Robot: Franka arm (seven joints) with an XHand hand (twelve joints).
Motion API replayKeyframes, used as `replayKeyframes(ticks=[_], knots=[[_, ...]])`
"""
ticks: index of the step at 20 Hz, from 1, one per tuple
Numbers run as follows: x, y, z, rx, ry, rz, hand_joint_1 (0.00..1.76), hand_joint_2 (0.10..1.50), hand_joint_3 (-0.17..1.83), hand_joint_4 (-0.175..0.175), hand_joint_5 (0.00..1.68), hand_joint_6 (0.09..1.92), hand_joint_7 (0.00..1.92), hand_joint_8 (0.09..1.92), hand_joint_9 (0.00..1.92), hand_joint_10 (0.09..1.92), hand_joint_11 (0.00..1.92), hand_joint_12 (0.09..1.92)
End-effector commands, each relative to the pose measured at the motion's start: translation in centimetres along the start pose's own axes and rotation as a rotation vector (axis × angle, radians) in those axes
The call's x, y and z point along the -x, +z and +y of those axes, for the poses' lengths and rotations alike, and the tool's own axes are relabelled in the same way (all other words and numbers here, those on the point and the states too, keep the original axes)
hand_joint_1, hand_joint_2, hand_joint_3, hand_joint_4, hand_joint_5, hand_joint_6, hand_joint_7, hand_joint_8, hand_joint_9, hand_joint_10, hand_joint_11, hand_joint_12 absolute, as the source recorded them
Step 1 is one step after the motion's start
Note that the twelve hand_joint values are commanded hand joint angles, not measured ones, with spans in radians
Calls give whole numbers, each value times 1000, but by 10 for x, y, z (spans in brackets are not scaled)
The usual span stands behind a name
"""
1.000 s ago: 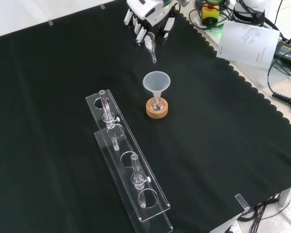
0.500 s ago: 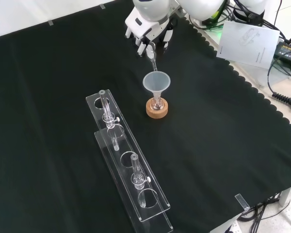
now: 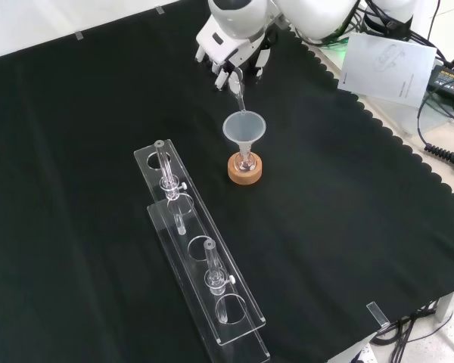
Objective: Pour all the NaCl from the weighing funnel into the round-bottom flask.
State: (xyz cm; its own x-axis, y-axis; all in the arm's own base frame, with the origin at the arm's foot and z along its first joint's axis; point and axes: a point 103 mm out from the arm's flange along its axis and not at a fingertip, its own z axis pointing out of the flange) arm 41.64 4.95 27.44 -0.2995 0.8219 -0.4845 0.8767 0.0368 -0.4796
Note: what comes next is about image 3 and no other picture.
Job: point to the translucent plastic funnel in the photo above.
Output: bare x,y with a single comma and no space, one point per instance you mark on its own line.
244,126

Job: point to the black power plug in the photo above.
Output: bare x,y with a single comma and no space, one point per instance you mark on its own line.
444,153

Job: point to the small glass round-bottom flask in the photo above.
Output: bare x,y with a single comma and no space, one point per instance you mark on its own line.
246,163

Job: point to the white power strip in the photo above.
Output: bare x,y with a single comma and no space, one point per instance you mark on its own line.
363,353

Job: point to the black power adapter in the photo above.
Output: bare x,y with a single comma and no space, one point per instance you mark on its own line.
448,81

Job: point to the clear tape strip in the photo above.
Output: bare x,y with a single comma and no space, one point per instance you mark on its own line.
376,314

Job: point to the grey tape piece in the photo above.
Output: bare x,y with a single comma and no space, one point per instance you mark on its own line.
159,10
79,36

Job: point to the black cloth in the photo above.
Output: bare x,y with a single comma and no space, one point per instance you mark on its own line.
98,151

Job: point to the white table leg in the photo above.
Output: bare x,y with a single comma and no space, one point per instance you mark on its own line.
448,304

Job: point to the pale printed board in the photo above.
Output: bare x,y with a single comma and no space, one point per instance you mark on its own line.
389,68

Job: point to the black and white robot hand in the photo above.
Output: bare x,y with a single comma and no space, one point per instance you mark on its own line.
219,45

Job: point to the clear acrylic funnel stand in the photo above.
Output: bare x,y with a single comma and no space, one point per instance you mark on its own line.
196,227

